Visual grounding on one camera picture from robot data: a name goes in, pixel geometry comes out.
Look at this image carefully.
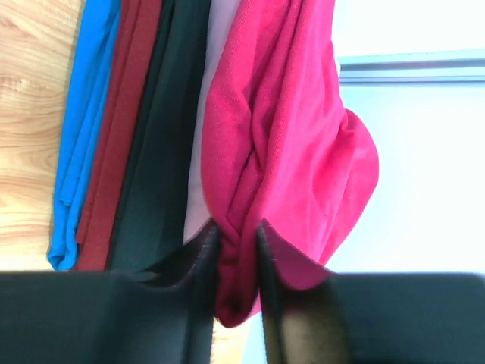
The red folded t shirt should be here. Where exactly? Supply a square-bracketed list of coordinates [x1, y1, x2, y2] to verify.
[74, 0, 162, 271]

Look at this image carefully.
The blue folded t shirt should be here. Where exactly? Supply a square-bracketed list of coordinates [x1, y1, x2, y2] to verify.
[48, 1, 120, 271]

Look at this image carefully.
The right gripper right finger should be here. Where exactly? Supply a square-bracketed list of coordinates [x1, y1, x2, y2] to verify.
[257, 223, 484, 363]

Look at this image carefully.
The right aluminium frame post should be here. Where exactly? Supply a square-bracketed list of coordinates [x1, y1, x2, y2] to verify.
[339, 49, 484, 86]

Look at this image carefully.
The pink folded t shirt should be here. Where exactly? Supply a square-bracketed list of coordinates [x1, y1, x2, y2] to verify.
[181, 0, 242, 243]

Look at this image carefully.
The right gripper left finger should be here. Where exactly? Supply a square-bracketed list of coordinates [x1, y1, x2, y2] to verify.
[1, 223, 219, 363]

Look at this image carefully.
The crimson red t shirt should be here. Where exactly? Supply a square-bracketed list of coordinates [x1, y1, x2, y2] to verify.
[201, 1, 379, 328]

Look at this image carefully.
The black folded t shirt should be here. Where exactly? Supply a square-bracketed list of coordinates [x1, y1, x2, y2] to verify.
[108, 0, 211, 271]

